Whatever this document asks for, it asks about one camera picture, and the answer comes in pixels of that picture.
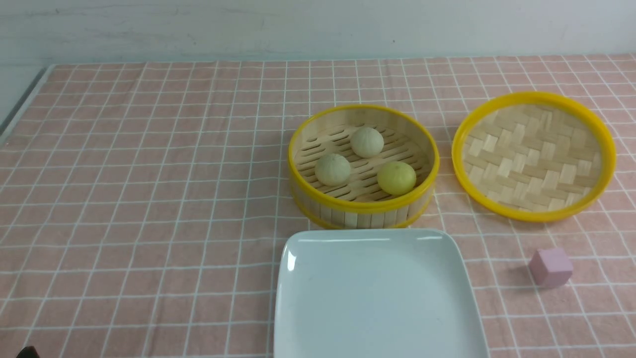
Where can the pale green steamed bun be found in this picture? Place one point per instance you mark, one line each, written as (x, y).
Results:
(332, 169)

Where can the white steamed bun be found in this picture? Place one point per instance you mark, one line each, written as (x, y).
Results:
(367, 142)

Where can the yellow steamed bun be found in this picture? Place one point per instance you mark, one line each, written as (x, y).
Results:
(396, 178)

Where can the white square plate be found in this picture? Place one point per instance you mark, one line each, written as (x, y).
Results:
(375, 293)

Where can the yellow rimmed bamboo steamer basket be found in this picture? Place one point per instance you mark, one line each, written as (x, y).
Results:
(360, 203)

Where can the pink checkered tablecloth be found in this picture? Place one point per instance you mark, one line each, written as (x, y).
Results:
(144, 206)

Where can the yellow rimmed woven steamer lid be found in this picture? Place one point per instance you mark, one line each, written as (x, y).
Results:
(534, 156)

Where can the pink cube block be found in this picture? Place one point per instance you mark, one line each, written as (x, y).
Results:
(551, 267)

